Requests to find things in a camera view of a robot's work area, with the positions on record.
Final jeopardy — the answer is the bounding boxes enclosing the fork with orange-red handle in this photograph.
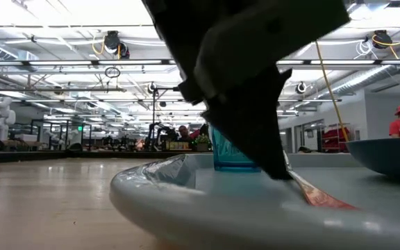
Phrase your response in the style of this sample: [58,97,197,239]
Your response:
[282,149,358,210]

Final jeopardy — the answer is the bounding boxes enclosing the potted green plant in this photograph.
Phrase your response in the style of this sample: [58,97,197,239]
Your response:
[193,133,211,153]

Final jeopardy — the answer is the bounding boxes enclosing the grey plastic tray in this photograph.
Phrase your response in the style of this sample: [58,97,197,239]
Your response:
[109,152,400,250]

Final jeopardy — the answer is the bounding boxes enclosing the long ceiling light bar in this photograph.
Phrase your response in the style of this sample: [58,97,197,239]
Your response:
[0,59,400,67]

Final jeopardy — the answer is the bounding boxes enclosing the teal faceted plastic cup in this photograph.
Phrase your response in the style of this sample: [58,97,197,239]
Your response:
[210,124,262,173]

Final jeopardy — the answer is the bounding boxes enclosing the yellow cable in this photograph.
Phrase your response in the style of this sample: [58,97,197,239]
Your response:
[315,40,350,142]

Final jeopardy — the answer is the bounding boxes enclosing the dark blue bowl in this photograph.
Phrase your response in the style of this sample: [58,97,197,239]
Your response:
[344,136,400,178]

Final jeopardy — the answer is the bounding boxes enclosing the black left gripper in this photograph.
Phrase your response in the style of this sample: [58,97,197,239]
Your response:
[140,0,351,181]

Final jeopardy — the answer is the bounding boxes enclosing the black metal rig frame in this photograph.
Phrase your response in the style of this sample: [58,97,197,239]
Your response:
[152,86,187,140]

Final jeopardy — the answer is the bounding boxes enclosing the white robot figure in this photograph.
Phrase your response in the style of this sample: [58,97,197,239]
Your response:
[0,97,17,142]

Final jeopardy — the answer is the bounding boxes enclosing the red cart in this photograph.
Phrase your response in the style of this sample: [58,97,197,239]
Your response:
[321,126,352,153]

